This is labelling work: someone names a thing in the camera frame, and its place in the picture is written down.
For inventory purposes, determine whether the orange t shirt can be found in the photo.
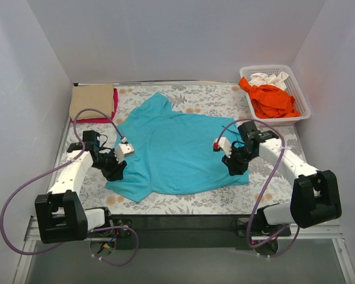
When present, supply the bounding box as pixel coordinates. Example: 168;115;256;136
238;77;301;119

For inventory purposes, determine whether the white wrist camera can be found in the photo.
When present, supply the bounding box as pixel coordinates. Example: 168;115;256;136
212;137;232;158
114;143;135;163

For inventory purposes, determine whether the white t shirt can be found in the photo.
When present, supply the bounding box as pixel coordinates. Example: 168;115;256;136
249;72;289;91

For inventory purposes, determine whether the turquoise t shirt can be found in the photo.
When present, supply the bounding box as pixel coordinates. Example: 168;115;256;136
105;93;249;202

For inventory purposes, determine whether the aluminium frame rail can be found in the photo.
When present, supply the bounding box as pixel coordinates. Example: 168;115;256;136
24;215;344;241

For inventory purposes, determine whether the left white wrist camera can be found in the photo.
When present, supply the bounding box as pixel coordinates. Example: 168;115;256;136
114;143;135;163

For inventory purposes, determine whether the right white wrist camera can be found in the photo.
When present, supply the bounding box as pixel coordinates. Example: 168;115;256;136
212;137;232;158

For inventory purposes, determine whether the floral table mat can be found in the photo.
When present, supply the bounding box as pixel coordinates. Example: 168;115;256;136
57;83;306;215

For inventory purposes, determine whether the folded tan t shirt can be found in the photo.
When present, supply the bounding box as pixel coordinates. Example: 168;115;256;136
69;83;115;121

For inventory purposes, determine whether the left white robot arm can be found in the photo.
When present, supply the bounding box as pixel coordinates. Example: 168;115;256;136
35;130;134;244

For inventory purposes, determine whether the folded magenta t shirt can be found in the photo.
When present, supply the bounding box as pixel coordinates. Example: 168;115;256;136
70;88;119;124

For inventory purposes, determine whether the white plastic basket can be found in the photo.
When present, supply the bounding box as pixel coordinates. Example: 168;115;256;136
240;64;311;125

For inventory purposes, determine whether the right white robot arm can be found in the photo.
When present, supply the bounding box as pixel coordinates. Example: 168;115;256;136
213;120;342;235

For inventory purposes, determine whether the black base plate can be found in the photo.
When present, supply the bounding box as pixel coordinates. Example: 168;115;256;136
79;213;292;251

